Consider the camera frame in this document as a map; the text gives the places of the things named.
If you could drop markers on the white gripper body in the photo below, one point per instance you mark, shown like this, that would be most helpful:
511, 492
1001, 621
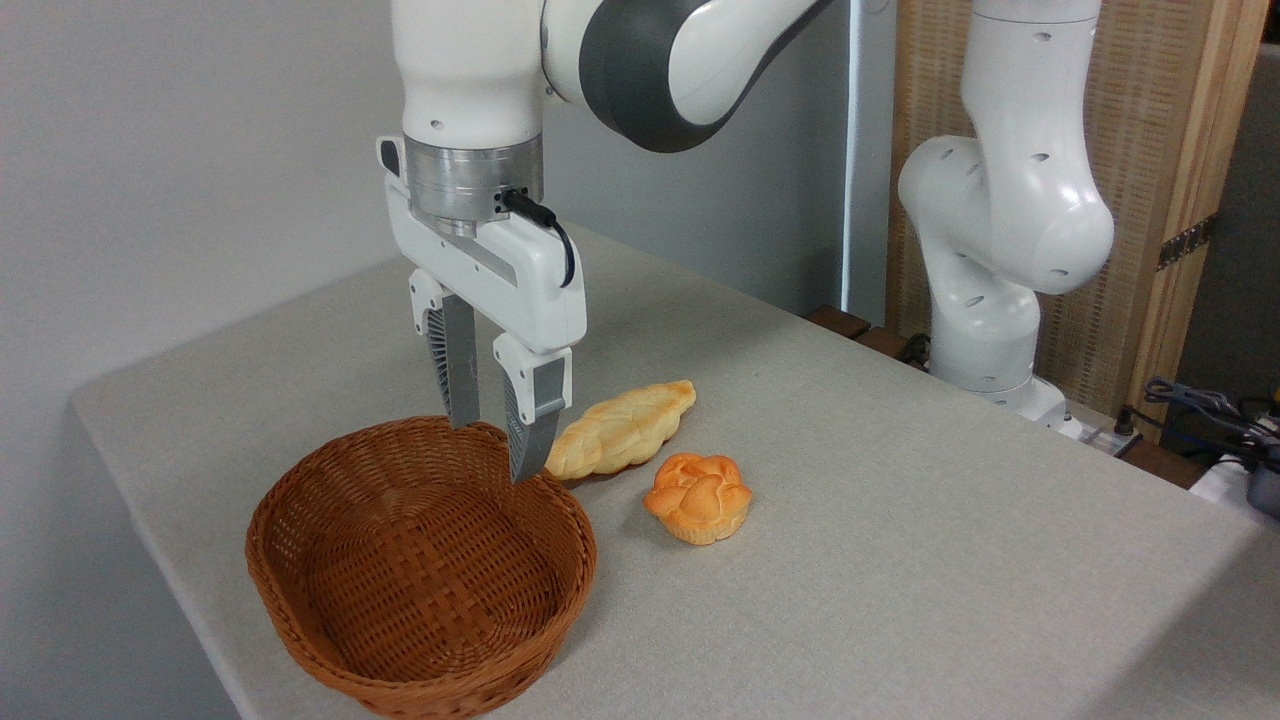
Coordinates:
520, 275

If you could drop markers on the wooden woven folding screen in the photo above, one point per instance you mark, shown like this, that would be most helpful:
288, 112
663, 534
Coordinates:
1150, 120

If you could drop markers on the brown wicker basket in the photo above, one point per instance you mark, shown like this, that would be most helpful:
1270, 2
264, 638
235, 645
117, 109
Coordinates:
420, 570

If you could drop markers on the dark metal screen hinge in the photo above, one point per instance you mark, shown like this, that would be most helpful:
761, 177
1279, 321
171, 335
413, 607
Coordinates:
1188, 242

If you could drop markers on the white vertical strip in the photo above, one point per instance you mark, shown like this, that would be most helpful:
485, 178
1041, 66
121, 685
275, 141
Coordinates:
852, 150

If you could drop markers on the dark brown wooden ledge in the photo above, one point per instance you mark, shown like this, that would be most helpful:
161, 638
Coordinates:
850, 328

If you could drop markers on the long braided bread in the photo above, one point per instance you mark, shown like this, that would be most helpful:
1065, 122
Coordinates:
625, 428

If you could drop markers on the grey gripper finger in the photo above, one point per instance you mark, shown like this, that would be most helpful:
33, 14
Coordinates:
455, 370
535, 420

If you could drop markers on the round orange bread roll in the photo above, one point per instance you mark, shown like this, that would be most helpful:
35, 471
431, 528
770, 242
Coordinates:
698, 498

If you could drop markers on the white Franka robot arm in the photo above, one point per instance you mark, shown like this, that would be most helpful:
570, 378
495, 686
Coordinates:
470, 80

